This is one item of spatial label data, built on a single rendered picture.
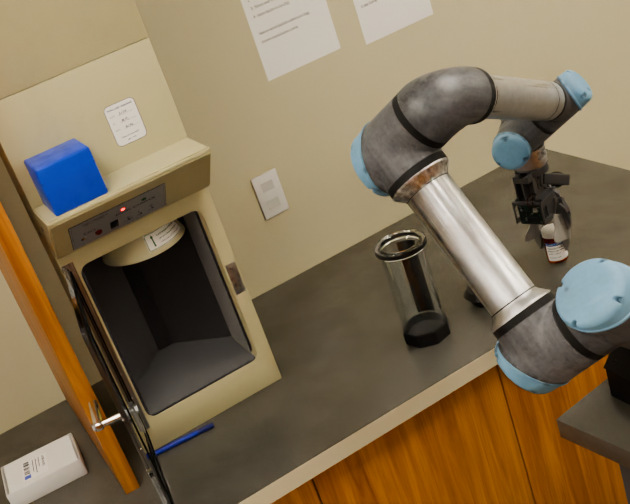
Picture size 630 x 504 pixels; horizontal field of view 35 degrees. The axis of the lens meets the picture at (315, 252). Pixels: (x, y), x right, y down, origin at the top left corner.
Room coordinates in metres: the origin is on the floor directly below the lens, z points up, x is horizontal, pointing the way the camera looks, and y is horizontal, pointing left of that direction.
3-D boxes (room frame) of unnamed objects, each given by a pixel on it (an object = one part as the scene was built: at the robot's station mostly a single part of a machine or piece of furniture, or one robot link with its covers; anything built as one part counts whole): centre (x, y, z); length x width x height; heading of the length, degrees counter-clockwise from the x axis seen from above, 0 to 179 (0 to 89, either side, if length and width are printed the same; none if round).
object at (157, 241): (1.91, 0.32, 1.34); 0.18 x 0.18 x 0.05
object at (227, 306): (1.92, 0.35, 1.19); 0.26 x 0.24 x 0.35; 110
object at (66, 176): (1.72, 0.37, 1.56); 0.10 x 0.10 x 0.09; 20
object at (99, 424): (1.51, 0.43, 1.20); 0.10 x 0.05 x 0.03; 11
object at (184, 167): (1.75, 0.29, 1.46); 0.32 x 0.11 x 0.10; 110
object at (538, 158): (1.93, -0.49, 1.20); 0.08 x 0.08 x 0.05
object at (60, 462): (1.79, 0.68, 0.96); 0.16 x 0.12 x 0.04; 105
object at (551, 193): (1.93, -0.48, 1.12); 0.09 x 0.08 x 0.12; 133
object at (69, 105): (1.92, 0.35, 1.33); 0.32 x 0.25 x 0.77; 110
